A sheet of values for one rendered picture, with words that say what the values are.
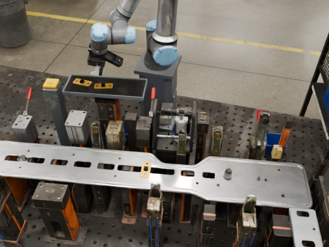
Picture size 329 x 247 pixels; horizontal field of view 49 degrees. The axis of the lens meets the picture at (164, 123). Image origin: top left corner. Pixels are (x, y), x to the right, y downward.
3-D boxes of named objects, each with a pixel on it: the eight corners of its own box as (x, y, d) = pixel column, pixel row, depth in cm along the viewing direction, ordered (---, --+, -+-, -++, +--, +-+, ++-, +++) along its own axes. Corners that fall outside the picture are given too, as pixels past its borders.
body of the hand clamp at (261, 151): (239, 194, 177) (251, 146, 153) (238, 183, 182) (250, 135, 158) (251, 195, 177) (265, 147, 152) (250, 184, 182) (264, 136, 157)
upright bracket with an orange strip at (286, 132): (262, 193, 178) (286, 120, 143) (262, 191, 179) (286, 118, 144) (269, 194, 178) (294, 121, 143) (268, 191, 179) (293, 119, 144)
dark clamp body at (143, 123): (134, 185, 182) (129, 132, 155) (139, 164, 191) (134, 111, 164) (155, 186, 181) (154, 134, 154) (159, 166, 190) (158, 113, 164)
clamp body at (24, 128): (28, 178, 184) (6, 129, 159) (35, 161, 192) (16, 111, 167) (46, 180, 184) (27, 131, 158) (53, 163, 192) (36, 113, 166)
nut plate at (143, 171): (149, 178, 147) (148, 176, 147) (139, 177, 148) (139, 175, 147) (152, 162, 153) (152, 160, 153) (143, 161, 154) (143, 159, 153)
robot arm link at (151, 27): (167, 38, 187) (167, 14, 178) (173, 52, 178) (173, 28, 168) (144, 41, 185) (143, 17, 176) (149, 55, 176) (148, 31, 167)
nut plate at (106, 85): (93, 88, 163) (93, 86, 163) (94, 84, 166) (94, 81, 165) (112, 88, 164) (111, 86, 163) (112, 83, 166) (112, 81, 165)
